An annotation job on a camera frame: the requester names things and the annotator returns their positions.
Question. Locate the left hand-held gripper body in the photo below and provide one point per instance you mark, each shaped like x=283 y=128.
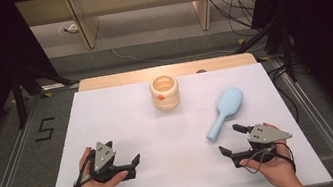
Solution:
x=103 y=157

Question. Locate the cream ribbed cup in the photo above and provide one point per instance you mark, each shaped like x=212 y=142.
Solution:
x=166 y=102

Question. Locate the round floor outlet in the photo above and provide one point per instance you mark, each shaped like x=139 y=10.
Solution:
x=68 y=28

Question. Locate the black metal stand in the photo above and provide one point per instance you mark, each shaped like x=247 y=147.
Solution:
x=287 y=54
x=19 y=96

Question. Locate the light blue plastic spoon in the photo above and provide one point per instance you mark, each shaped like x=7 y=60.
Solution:
x=230 y=102

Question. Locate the person's right hand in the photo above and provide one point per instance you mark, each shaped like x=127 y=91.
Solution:
x=279 y=170

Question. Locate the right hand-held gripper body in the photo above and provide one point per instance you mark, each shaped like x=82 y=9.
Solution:
x=267 y=133

